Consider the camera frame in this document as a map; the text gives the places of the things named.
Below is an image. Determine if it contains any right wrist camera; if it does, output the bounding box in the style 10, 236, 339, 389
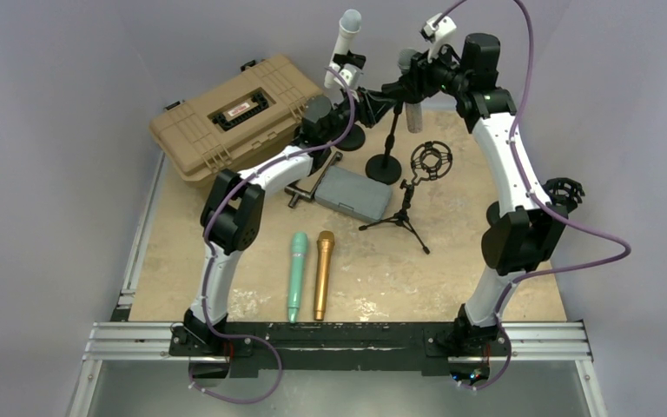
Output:
420, 15, 457, 63

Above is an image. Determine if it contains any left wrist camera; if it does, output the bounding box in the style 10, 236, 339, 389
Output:
335, 63, 362, 90

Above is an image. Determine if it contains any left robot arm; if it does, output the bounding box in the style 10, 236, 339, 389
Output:
168, 87, 396, 356

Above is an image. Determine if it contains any purple cable loop, base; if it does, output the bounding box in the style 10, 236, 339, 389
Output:
188, 334, 285, 407

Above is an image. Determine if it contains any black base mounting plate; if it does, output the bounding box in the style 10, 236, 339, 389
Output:
178, 321, 508, 381

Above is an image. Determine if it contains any gold microphone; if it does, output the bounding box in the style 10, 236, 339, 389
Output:
314, 230, 335, 321

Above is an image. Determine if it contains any black tripod shock mount stand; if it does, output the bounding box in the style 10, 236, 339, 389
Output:
359, 141, 453, 255

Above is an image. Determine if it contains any tan plastic tool case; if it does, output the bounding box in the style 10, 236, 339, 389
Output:
149, 55, 323, 188

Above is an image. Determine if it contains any white microphone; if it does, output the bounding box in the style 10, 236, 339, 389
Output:
324, 9, 361, 89

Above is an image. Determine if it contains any black shock-mount stand, right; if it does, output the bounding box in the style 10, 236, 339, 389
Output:
485, 176, 586, 228

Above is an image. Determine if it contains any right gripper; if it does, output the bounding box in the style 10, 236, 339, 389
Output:
400, 38, 470, 98

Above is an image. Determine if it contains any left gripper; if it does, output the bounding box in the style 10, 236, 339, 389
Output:
322, 88, 395, 145

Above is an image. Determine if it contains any aluminium rail frame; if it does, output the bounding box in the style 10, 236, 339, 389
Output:
69, 159, 606, 416

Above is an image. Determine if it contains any mint green microphone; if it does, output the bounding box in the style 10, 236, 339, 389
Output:
287, 232, 308, 323

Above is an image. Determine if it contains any glitter silver microphone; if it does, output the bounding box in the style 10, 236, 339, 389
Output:
398, 48, 423, 134

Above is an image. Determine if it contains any grey plastic case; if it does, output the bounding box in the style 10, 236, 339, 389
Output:
314, 166, 393, 223

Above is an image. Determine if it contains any black round-base stand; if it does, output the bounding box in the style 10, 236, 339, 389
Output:
333, 50, 367, 153
365, 91, 404, 185

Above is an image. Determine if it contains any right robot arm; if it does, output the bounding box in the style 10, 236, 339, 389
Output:
382, 33, 569, 354

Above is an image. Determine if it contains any dark metal pipe wrench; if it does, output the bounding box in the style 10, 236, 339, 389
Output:
285, 151, 343, 209

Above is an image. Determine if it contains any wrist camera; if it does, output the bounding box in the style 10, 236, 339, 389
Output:
335, 63, 362, 90
420, 15, 457, 63

